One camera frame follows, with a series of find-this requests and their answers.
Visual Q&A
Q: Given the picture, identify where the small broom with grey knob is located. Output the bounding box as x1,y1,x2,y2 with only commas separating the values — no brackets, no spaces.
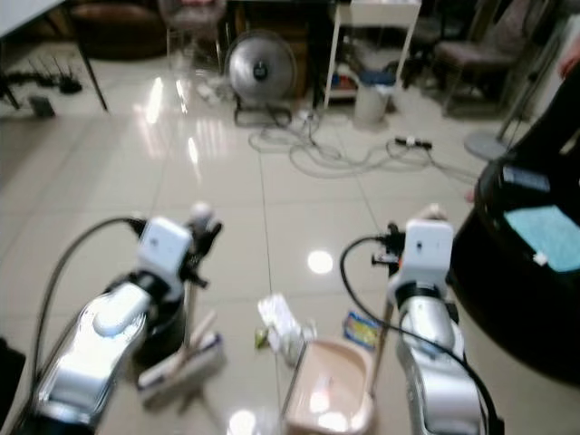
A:
136,202,224,392

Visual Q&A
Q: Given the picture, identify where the beige long-handled dustpan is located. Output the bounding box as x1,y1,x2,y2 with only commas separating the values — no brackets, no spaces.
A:
281,204,451,435

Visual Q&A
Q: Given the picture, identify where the grey round floor fan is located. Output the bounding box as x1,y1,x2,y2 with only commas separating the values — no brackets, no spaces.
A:
227,29,298,128

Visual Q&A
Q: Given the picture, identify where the black cylindrical bin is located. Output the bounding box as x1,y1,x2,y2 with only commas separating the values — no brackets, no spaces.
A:
145,281,191,368

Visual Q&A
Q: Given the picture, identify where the blue snack wrapper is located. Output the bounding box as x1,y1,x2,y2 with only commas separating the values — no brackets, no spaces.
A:
343,311,382,353

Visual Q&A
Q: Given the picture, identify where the crumpled white paper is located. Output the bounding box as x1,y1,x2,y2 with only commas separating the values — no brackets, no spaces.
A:
256,293,314,366

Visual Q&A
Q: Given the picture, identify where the black power strip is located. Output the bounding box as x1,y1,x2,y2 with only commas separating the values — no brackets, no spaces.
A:
394,136,434,150

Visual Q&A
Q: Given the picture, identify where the grey round stand base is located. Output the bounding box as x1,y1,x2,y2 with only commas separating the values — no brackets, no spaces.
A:
464,127,522,164

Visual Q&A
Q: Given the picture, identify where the white waste bin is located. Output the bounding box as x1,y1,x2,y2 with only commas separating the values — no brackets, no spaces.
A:
352,68,395,130

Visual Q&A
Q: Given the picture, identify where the black bag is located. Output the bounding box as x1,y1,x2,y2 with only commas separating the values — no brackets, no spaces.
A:
0,337,30,431

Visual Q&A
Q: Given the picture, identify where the grey padded chair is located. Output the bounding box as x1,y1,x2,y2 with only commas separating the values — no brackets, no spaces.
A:
430,0,554,117

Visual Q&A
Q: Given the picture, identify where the person in black clothes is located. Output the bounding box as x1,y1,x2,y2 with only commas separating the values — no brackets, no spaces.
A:
503,36,580,173

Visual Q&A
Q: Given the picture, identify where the small dark box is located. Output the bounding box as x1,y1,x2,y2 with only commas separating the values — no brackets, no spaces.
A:
29,95,57,119

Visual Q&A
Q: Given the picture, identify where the white shelf rack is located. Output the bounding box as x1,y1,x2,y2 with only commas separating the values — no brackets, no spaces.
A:
324,0,424,111

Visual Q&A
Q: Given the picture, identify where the dark brown ottoman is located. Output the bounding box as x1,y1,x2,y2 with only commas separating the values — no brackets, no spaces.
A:
68,0,169,63

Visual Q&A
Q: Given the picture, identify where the white table with dark legs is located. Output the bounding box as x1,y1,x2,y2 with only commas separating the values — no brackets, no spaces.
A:
0,0,110,114

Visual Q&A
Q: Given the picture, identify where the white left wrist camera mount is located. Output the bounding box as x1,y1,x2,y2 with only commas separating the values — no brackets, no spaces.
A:
140,217,194,280

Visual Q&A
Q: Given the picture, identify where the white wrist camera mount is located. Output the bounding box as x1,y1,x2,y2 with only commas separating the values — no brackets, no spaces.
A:
140,217,194,280
403,219,456,284

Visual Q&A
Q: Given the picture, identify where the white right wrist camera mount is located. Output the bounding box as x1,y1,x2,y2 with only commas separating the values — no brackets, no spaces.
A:
403,219,456,284

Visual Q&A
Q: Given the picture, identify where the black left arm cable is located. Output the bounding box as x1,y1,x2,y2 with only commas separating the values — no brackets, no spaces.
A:
32,215,149,391

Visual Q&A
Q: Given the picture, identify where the tangled grey floor cable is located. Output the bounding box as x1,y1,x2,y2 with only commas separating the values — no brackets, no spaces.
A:
249,109,486,182

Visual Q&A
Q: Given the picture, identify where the metal frame chair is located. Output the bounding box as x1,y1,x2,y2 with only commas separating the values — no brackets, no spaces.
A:
156,0,232,73

